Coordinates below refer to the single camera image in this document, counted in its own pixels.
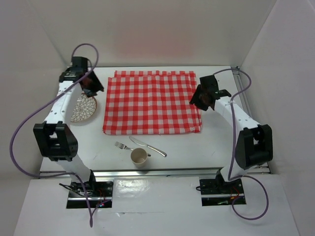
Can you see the front aluminium rail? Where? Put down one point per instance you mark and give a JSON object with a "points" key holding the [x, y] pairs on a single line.
{"points": [[263, 169]]}

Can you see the floral patterned plate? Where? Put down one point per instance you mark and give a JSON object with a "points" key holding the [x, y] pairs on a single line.
{"points": [[84, 109]]}

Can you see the aluminium rail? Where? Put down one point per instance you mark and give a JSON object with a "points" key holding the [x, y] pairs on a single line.
{"points": [[263, 169], [246, 98]]}

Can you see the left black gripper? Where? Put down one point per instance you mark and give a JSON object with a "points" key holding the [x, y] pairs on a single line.
{"points": [[97, 85]]}

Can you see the red white checkered cloth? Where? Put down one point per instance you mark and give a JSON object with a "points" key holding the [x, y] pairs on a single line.
{"points": [[151, 103]]}

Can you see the silver table knife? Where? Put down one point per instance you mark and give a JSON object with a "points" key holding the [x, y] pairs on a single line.
{"points": [[143, 144]]}

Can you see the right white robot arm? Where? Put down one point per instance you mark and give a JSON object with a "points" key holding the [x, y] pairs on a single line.
{"points": [[234, 115]]}

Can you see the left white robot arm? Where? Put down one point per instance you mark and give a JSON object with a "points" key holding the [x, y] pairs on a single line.
{"points": [[54, 137]]}

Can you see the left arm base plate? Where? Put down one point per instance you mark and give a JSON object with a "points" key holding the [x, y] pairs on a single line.
{"points": [[101, 195]]}

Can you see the beige cup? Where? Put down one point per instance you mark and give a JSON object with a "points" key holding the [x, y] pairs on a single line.
{"points": [[139, 157]]}

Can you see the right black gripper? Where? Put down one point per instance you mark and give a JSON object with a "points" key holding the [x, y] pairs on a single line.
{"points": [[195, 100]]}

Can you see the silver fork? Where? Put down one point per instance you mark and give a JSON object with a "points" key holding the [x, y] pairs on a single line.
{"points": [[123, 146]]}

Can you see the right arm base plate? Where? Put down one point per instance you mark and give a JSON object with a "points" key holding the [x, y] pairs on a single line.
{"points": [[214, 195]]}

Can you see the right side aluminium rail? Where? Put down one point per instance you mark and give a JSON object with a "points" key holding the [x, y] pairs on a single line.
{"points": [[246, 98]]}

